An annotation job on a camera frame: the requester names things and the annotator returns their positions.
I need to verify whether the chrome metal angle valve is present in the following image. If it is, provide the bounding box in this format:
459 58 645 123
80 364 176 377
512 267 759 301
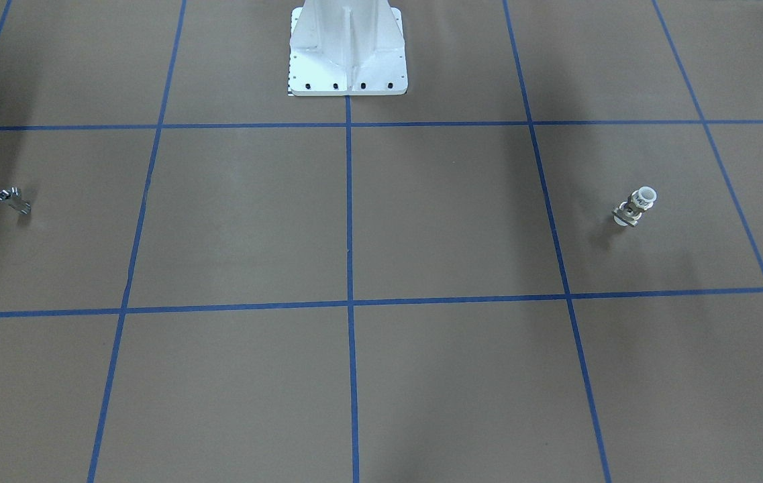
0 186 32 216

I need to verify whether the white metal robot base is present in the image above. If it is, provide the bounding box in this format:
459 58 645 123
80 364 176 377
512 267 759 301
287 1 409 96

